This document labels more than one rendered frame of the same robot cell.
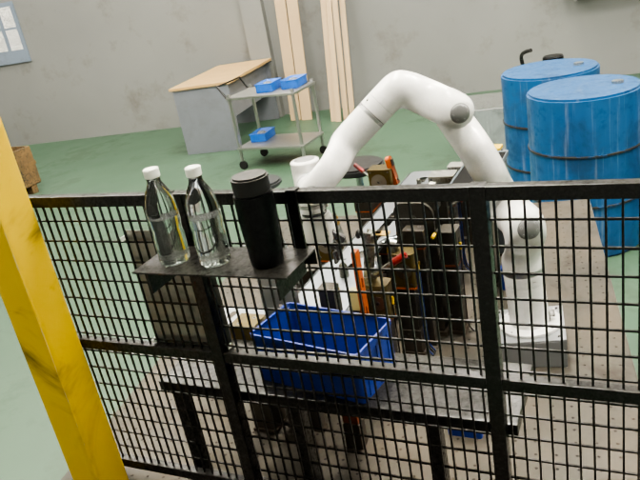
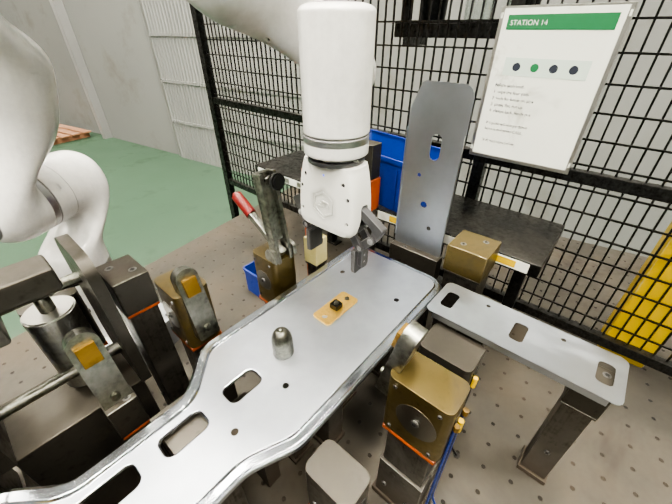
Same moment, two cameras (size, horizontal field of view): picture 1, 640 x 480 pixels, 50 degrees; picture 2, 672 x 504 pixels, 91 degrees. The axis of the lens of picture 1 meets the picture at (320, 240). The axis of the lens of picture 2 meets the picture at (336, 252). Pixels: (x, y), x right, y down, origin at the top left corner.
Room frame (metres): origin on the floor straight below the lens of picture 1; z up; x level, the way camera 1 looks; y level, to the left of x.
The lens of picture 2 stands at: (2.30, 0.10, 1.41)
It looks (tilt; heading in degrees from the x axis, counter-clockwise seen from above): 34 degrees down; 193
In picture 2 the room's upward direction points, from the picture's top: straight up
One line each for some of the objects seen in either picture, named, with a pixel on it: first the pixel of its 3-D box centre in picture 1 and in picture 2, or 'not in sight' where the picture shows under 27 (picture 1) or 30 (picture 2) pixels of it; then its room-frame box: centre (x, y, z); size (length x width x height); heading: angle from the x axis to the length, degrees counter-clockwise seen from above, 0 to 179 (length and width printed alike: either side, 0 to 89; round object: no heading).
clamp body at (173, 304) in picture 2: (413, 303); (201, 351); (1.94, -0.26, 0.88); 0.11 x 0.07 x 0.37; 62
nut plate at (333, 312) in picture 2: not in sight; (336, 305); (1.88, 0.00, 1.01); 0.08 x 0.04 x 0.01; 152
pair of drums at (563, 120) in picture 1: (567, 149); not in sight; (4.35, -1.74, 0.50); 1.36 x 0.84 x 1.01; 161
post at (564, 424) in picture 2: not in sight; (560, 427); (1.92, 0.41, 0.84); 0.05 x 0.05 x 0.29; 62
